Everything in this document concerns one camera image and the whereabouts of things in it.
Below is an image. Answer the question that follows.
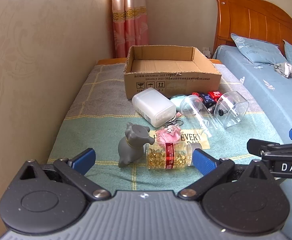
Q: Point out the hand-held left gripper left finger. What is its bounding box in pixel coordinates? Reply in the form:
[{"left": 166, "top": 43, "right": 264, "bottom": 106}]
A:
[{"left": 10, "top": 148, "right": 112, "bottom": 202}]

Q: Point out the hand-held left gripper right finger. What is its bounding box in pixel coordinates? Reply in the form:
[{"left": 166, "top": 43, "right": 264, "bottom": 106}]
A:
[{"left": 177, "top": 148, "right": 279, "bottom": 202}]

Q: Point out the clear square plastic container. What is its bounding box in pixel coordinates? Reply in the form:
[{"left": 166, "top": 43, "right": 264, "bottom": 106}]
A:
[{"left": 213, "top": 91, "right": 249, "bottom": 130}]

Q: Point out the clear bottle of yellow capsules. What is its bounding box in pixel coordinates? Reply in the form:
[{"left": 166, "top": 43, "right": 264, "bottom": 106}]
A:
[{"left": 146, "top": 141, "right": 203, "bottom": 170}]

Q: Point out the pink keychain charm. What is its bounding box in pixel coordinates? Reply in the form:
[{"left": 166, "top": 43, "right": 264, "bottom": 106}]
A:
[{"left": 155, "top": 112, "right": 184, "bottom": 145}]

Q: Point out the grey toy animal figure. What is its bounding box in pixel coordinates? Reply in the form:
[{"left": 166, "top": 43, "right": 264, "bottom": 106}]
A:
[{"left": 118, "top": 122, "right": 155, "bottom": 169}]

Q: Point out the white plastic container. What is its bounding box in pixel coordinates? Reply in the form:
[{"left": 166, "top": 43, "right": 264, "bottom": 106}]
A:
[{"left": 132, "top": 87, "right": 177, "bottom": 128}]

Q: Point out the brown cardboard box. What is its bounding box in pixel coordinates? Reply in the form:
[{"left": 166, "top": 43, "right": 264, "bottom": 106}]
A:
[{"left": 123, "top": 45, "right": 222, "bottom": 100}]

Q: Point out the checked grey green blanket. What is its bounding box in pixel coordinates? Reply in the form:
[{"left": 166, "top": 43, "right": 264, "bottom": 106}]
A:
[{"left": 47, "top": 64, "right": 284, "bottom": 191}]

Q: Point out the blue printed bed sheet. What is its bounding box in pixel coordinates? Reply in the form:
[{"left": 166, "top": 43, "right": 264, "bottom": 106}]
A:
[{"left": 211, "top": 44, "right": 292, "bottom": 240}]

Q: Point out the clear round plastic jar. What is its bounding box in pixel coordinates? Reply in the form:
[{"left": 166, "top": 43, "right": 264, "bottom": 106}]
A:
[{"left": 180, "top": 95, "right": 220, "bottom": 137}]

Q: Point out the dark blue toy train car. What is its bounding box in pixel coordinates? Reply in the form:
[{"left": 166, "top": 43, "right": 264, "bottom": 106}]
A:
[{"left": 191, "top": 92, "right": 218, "bottom": 111}]

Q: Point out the mint round case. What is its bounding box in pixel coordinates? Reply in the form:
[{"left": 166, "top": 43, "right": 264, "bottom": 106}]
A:
[{"left": 170, "top": 94, "right": 187, "bottom": 112}]

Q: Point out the grey cloth toy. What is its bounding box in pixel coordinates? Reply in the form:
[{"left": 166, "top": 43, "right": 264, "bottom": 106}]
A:
[{"left": 273, "top": 62, "right": 292, "bottom": 79}]

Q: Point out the red toy train engine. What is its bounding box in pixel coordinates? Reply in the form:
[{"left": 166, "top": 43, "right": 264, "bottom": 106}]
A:
[{"left": 208, "top": 91, "right": 223, "bottom": 101}]

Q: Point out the wooden bed headboard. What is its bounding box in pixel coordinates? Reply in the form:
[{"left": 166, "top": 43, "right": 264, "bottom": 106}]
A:
[{"left": 212, "top": 0, "right": 292, "bottom": 55}]

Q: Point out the pink patterned curtain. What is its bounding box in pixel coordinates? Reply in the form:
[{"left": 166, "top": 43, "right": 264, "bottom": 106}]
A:
[{"left": 105, "top": 0, "right": 149, "bottom": 59}]

